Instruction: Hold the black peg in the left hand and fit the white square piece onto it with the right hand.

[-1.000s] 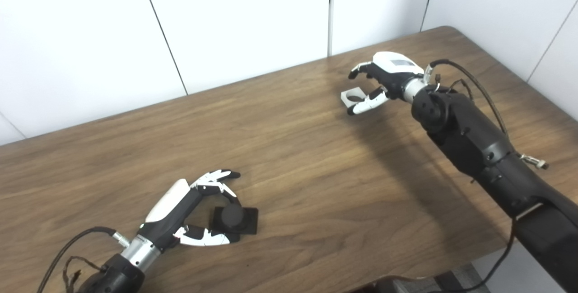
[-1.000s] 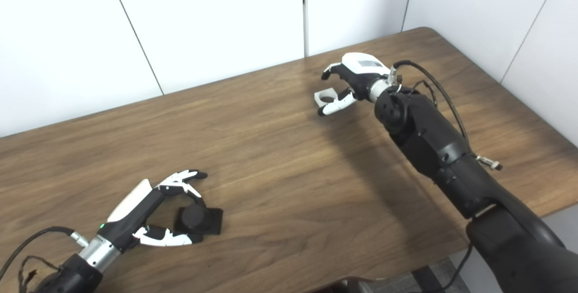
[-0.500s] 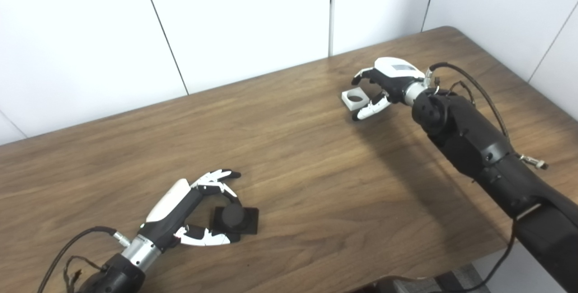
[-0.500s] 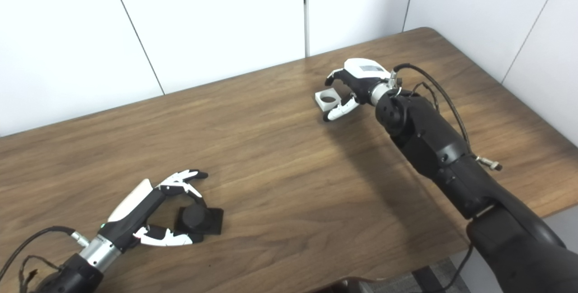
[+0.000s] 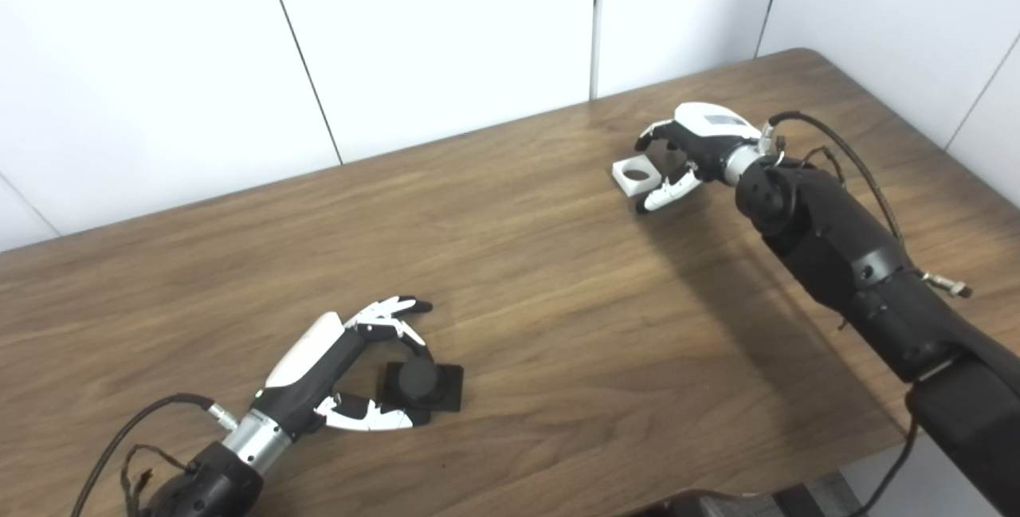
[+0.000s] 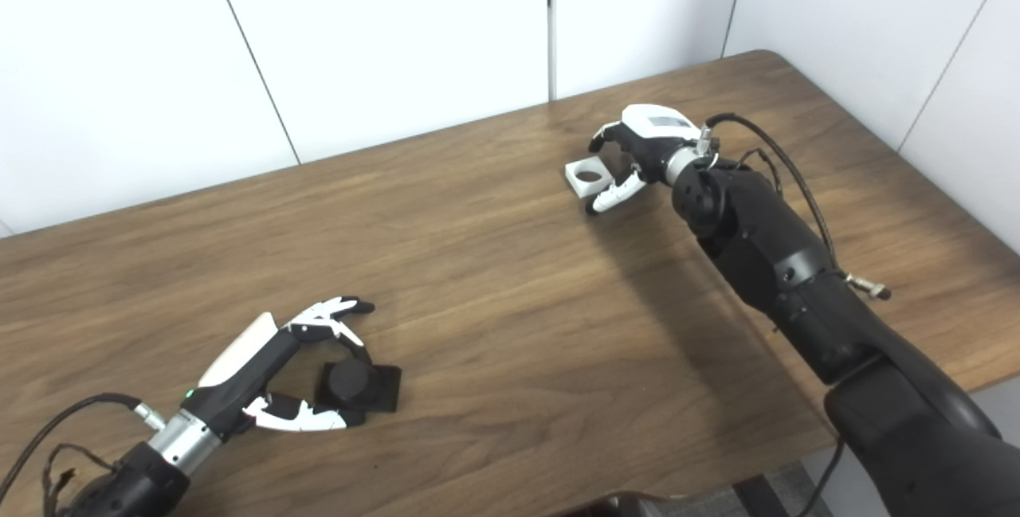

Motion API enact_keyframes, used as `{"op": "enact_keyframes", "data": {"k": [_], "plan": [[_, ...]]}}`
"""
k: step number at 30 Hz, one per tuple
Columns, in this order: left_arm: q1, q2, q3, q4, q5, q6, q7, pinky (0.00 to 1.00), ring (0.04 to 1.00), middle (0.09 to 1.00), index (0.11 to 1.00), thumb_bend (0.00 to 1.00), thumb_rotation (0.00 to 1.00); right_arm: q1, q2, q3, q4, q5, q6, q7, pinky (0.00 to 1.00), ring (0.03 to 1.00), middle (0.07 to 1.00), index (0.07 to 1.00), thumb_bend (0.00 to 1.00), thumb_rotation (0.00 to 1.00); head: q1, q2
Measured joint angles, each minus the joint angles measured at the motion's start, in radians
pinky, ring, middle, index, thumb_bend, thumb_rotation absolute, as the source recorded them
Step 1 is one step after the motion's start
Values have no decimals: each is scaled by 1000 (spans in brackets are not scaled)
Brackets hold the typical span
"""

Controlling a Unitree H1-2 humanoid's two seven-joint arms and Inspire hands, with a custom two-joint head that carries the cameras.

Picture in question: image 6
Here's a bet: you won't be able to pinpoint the thin right wrist wires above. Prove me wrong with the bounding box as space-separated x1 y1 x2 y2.
733 148 786 199

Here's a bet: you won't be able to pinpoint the thin wrist wires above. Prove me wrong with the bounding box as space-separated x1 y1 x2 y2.
40 444 116 517
733 148 786 199

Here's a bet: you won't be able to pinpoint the dark rounded robot body part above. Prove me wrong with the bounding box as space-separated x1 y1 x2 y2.
558 489 718 517

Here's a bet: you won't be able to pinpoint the white square piece with hole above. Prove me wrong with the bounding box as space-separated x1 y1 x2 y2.
565 157 614 198

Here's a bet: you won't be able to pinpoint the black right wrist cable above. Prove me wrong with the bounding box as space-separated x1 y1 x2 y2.
696 112 892 300

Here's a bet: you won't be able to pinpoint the thin black hanging cable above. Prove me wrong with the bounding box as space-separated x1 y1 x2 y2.
797 437 845 517

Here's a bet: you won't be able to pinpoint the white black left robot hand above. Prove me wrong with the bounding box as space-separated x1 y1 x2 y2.
182 296 375 442

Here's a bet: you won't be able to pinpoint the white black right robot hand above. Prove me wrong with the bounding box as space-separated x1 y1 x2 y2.
584 104 704 217

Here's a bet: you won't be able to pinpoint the thin left wrist wires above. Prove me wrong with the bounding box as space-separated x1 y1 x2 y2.
40 444 116 517

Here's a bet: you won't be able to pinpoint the black peg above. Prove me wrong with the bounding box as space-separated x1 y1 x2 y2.
315 359 402 414

